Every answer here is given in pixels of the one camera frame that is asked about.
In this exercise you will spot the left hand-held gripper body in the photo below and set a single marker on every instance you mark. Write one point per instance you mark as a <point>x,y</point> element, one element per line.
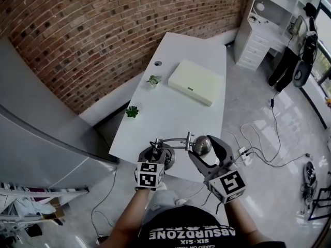
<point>147,176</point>

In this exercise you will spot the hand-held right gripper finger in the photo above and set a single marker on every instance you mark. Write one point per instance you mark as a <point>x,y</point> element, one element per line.
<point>223,148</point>
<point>198,164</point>

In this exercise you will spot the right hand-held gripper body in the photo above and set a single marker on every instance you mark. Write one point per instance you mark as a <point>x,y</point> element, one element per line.
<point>228,186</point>

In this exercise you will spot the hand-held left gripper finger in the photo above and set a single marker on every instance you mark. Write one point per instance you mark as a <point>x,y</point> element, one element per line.
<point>144,155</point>
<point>163,157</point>

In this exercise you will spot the silver metal table lamp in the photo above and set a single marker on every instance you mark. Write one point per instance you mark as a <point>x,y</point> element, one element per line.
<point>203,145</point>

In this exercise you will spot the person's right forearm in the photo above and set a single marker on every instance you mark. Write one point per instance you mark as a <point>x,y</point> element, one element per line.
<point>239,217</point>

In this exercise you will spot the person's left forearm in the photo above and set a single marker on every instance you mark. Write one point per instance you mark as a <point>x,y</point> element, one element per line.
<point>129,216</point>

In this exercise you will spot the round white globe lamp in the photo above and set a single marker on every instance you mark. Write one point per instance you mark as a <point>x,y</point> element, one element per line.
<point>260,6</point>

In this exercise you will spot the white power strip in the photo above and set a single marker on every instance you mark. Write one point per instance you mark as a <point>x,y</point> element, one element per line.
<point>244,156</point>

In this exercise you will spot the person's grey trousers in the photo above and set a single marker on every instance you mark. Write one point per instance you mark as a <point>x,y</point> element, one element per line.
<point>161,200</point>

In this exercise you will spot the person's white shoe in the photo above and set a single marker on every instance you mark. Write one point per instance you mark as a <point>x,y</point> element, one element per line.
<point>181,201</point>

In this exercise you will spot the small green succulent plant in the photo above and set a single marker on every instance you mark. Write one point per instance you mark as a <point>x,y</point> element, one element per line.
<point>132,111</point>

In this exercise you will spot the person's black printed t-shirt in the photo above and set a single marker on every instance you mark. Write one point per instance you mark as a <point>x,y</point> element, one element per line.
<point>186,229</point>

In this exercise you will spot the black power adapter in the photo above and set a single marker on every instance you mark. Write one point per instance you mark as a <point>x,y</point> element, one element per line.
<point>272,102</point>

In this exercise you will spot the cream flat box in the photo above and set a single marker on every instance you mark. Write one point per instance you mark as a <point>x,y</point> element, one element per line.
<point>196,83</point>

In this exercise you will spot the small pale-leaved potted plant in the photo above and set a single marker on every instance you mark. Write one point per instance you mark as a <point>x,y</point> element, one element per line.
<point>154,80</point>

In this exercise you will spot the white drawer cabinet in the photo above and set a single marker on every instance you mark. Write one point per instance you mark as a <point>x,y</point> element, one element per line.
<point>252,45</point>

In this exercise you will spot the large grey cabinet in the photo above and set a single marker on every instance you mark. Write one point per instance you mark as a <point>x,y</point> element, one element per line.
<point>38,128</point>

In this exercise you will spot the aluminium ladder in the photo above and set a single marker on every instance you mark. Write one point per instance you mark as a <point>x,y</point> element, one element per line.
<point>38,194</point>

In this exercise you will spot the white shelf unit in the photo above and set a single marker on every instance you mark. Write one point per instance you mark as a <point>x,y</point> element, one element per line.
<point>282,1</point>

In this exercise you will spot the black metal frame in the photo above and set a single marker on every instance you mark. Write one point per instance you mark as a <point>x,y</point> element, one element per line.
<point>319,203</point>

